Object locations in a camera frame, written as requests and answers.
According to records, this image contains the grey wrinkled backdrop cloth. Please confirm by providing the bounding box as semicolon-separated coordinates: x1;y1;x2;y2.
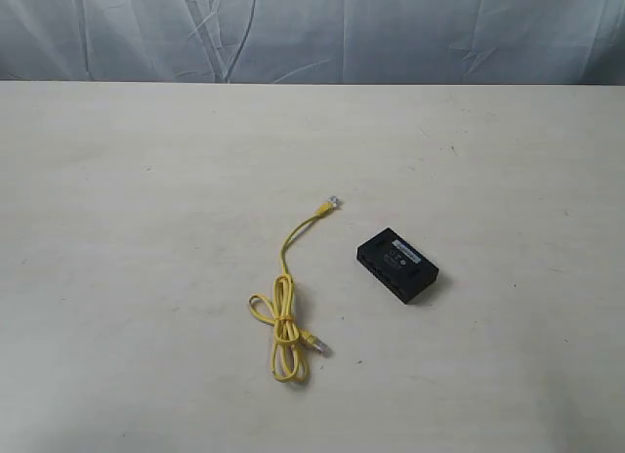
1;0;624;85

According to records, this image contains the black network switch box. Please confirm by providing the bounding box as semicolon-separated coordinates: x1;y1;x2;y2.
356;227;451;307

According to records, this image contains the yellow ethernet cable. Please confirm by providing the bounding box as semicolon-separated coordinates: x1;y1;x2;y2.
248;195;345;383

